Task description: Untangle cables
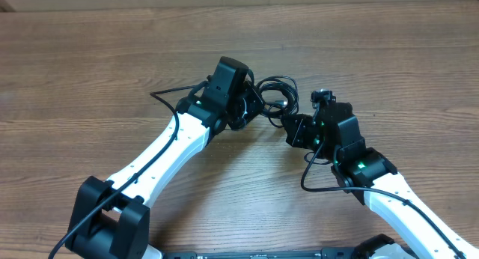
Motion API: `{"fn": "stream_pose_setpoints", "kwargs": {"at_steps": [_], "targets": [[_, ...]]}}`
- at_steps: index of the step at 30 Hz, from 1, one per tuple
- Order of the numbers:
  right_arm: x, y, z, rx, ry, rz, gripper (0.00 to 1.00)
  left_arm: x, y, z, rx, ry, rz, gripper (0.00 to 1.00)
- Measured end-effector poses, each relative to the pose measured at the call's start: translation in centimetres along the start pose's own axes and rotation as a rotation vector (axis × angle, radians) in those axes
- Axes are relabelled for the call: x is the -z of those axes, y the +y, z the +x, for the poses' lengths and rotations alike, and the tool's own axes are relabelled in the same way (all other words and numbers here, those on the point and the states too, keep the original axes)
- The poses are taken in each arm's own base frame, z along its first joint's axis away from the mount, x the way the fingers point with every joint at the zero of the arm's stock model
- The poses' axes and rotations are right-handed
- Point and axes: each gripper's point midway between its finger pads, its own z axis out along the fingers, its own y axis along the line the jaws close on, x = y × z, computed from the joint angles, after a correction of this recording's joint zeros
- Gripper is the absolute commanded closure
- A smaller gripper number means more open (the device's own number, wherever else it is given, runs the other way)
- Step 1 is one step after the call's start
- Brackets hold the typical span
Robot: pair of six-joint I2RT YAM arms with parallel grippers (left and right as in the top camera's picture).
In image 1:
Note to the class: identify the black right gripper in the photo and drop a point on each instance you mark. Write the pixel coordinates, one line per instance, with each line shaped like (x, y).
(297, 131)

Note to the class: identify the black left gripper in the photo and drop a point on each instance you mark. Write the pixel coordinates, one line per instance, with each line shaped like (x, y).
(257, 106)

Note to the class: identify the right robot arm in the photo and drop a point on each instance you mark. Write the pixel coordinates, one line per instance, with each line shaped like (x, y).
(333, 134)

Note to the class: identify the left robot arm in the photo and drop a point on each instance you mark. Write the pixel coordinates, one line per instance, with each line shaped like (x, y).
(111, 218)

